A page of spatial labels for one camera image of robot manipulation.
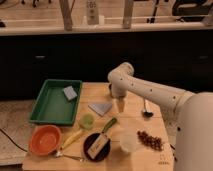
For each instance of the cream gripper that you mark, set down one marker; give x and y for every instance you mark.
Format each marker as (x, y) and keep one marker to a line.
(120, 102)

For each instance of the grey blue towel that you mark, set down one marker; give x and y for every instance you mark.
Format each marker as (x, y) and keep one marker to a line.
(101, 108)

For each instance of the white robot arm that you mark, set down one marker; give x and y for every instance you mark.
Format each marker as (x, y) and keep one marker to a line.
(194, 137)

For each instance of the orange red bowl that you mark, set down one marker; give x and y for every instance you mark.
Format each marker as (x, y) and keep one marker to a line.
(45, 140)

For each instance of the small metal cup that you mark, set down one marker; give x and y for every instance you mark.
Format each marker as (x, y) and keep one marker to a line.
(110, 90)

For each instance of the black ladle spoon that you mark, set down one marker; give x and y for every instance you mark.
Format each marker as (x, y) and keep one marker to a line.
(146, 112)

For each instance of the yellow green dish brush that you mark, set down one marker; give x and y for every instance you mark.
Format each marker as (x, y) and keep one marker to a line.
(85, 123)

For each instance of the white plastic cup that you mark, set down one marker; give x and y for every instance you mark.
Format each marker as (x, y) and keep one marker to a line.
(128, 142)

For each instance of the black round plate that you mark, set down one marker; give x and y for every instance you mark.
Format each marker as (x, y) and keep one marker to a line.
(96, 148)

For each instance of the blue grey sponge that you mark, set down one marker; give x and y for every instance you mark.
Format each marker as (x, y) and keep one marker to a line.
(70, 93)

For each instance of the bunch of brown grapes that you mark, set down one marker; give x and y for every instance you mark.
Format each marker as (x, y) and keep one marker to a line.
(154, 143)

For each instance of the green plastic tray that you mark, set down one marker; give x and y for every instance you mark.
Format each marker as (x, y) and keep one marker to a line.
(52, 106)

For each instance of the metal spoon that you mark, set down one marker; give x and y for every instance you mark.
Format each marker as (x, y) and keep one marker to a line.
(60, 154)

